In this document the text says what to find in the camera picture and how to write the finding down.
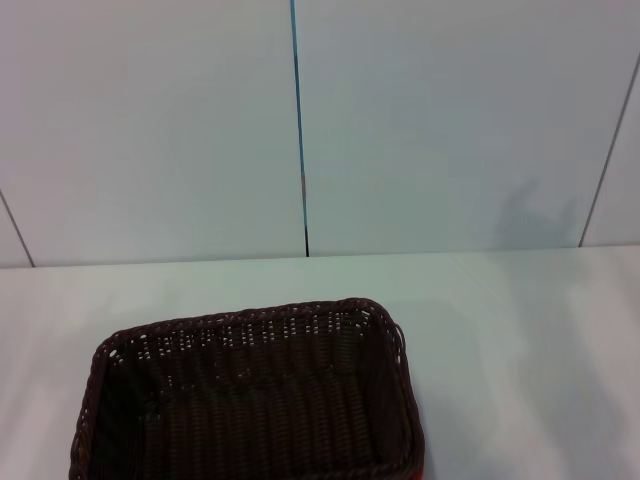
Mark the dark brown woven basket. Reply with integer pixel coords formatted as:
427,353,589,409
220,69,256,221
68,297,426,480

